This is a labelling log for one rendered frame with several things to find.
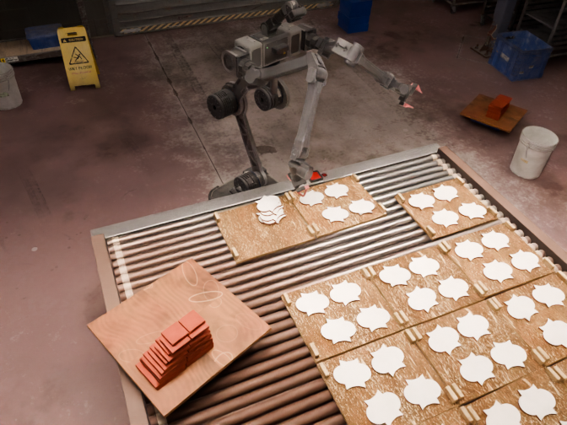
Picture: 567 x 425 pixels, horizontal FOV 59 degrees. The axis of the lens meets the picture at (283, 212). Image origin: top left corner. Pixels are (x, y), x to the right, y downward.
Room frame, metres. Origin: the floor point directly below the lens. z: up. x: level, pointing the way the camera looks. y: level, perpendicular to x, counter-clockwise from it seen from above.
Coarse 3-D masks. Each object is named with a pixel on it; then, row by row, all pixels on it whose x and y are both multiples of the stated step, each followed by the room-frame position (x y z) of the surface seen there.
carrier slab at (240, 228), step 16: (240, 208) 1.90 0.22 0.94; (256, 208) 1.90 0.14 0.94; (288, 208) 1.91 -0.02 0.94; (224, 224) 1.77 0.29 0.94; (240, 224) 1.78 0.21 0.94; (256, 224) 1.78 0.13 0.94; (272, 224) 1.79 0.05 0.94; (288, 224) 1.79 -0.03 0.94; (304, 224) 1.80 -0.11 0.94; (240, 240) 1.67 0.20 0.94; (256, 240) 1.67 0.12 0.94; (272, 240) 1.68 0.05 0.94; (288, 240) 1.68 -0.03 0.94; (304, 240) 1.68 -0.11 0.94; (240, 256) 1.56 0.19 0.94; (256, 256) 1.57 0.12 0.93
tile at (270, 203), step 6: (264, 198) 1.92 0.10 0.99; (270, 198) 1.92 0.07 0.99; (276, 198) 1.93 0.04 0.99; (258, 204) 1.88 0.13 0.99; (264, 204) 1.88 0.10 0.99; (270, 204) 1.88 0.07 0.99; (276, 204) 1.88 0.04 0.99; (258, 210) 1.84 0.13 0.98; (264, 210) 1.83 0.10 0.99; (270, 210) 1.83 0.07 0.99
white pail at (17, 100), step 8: (0, 64) 4.47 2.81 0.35; (8, 64) 4.45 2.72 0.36; (0, 72) 4.46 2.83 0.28; (8, 72) 4.30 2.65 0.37; (0, 80) 4.22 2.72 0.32; (8, 80) 4.26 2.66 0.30; (0, 88) 4.21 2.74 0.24; (8, 88) 4.25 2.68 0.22; (16, 88) 4.34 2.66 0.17; (0, 96) 4.21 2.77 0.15; (8, 96) 4.24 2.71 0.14; (16, 96) 4.30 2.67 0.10; (0, 104) 4.20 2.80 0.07; (8, 104) 4.23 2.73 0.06; (16, 104) 4.28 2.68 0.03
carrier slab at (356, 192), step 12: (336, 180) 2.15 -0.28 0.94; (348, 180) 2.16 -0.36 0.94; (300, 192) 2.04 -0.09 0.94; (324, 192) 2.05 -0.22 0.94; (348, 192) 2.06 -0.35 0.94; (360, 192) 2.06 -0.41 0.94; (300, 204) 1.95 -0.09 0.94; (324, 204) 1.95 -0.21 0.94; (336, 204) 1.96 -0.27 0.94; (348, 204) 1.96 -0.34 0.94; (312, 216) 1.86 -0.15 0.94; (348, 216) 1.87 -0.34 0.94; (372, 216) 1.88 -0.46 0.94; (384, 216) 1.89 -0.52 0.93; (324, 228) 1.78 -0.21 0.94; (336, 228) 1.78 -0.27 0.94; (348, 228) 1.80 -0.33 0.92
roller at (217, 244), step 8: (448, 176) 2.25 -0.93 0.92; (424, 184) 2.18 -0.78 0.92; (432, 184) 2.19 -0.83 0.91; (392, 192) 2.09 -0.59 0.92; (400, 192) 2.10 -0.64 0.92; (376, 200) 2.03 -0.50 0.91; (384, 200) 2.05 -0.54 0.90; (216, 240) 1.68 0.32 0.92; (224, 240) 1.68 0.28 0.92; (192, 248) 1.62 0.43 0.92; (200, 248) 1.62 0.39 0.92; (208, 248) 1.63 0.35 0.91; (160, 256) 1.56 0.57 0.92; (168, 256) 1.56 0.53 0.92; (176, 256) 1.57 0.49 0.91; (184, 256) 1.58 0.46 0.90; (136, 264) 1.51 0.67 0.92; (144, 264) 1.51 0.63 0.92; (152, 264) 1.52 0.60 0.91; (120, 272) 1.46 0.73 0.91; (128, 272) 1.47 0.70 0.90
